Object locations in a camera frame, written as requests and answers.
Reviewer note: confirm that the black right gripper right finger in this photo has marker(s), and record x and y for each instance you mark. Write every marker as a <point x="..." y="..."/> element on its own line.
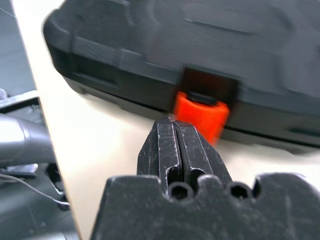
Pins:
<point x="200" y="155"/>

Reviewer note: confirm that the silver robot body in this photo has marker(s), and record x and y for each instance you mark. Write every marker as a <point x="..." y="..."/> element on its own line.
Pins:
<point x="22" y="140"/>

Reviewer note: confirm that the black plastic tool case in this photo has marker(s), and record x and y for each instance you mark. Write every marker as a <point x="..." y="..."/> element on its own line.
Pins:
<point x="162" y="42"/>

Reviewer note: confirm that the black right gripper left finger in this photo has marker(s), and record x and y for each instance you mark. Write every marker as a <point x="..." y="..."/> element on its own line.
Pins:
<point x="160" y="147"/>

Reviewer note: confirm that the orange case latch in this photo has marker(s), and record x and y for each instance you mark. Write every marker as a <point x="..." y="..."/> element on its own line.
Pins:
<point x="200" y="117"/>

